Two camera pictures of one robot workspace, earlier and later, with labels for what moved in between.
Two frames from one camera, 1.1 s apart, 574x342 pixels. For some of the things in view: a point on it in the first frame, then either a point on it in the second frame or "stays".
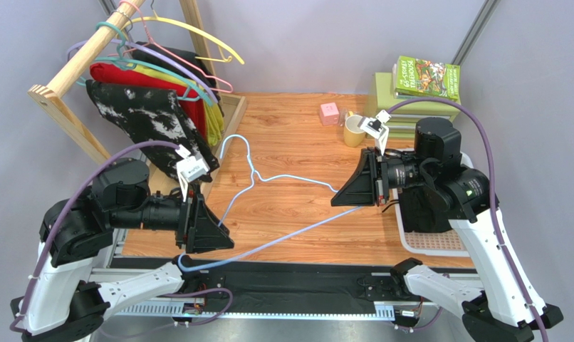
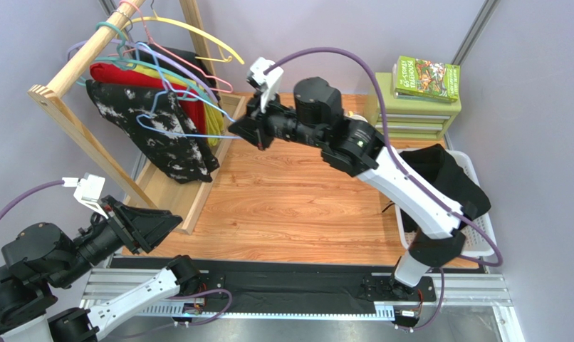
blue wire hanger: (254, 173) -> (168, 89)
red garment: (124, 74) stays
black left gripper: (201, 233) -> (140, 228)
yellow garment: (213, 117) stays
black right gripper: (377, 177) -> (261, 127)
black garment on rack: (144, 59) stays
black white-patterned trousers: (153, 115) stays
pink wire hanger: (150, 43) stays
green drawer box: (402, 119) stays
